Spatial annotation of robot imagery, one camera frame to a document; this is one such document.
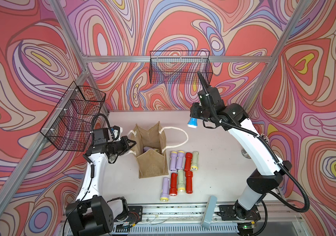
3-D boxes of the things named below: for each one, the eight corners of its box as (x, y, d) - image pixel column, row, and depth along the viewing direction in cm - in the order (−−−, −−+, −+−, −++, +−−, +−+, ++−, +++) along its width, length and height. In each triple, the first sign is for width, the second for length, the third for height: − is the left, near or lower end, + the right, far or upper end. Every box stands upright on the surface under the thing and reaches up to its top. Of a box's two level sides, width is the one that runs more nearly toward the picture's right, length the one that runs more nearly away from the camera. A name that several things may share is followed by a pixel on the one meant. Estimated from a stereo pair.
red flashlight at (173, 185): (169, 195, 80) (169, 194, 78) (169, 174, 88) (169, 172, 86) (178, 195, 80) (178, 194, 78) (177, 174, 88) (177, 172, 86)
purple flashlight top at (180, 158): (174, 168, 89) (174, 167, 87) (178, 151, 97) (178, 149, 95) (181, 170, 89) (182, 168, 87) (184, 152, 96) (184, 151, 94)
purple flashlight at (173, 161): (169, 170, 89) (169, 168, 87) (170, 153, 97) (170, 150, 94) (175, 171, 89) (176, 168, 86) (177, 154, 97) (177, 151, 94)
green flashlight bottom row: (177, 191, 81) (177, 190, 79) (176, 171, 89) (177, 169, 87) (185, 191, 81) (186, 190, 79) (184, 171, 89) (184, 169, 87)
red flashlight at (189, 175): (185, 193, 81) (185, 192, 79) (185, 172, 89) (185, 170, 87) (193, 193, 81) (193, 192, 79) (192, 172, 88) (192, 171, 87)
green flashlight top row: (190, 169, 90) (191, 168, 87) (192, 152, 97) (192, 150, 95) (197, 171, 89) (198, 169, 87) (198, 153, 97) (199, 151, 95)
